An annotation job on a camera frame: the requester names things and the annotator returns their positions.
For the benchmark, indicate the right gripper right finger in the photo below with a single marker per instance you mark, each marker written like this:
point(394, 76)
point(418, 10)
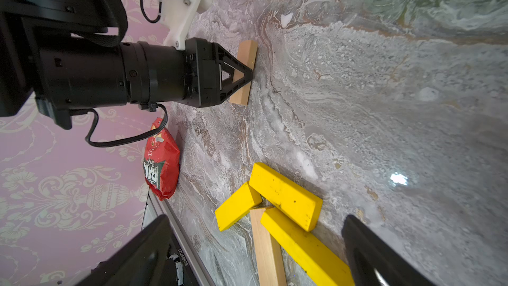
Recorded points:
point(372, 260)

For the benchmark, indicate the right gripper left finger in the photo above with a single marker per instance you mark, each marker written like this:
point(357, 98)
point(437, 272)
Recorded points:
point(140, 262)

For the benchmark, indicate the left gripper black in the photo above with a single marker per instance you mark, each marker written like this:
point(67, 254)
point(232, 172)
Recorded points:
point(202, 86)

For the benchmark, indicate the yellow block diagonal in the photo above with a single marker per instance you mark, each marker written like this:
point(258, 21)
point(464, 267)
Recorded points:
point(237, 206)

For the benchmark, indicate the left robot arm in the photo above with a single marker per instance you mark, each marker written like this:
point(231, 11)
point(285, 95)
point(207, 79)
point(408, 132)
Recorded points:
point(71, 55)

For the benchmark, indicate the yellow block lower right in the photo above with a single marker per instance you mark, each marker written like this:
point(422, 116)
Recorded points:
point(321, 265)

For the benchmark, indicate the yellow block upper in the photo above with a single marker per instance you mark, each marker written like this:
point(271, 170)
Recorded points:
point(297, 203)

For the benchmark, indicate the red snack bag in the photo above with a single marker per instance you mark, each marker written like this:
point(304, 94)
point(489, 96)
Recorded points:
point(161, 164)

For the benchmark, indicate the aluminium front rail frame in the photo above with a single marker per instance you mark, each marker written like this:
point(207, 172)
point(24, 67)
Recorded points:
point(183, 265)

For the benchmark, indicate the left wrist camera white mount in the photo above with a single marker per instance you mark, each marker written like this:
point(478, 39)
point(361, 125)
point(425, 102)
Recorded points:
point(177, 16)

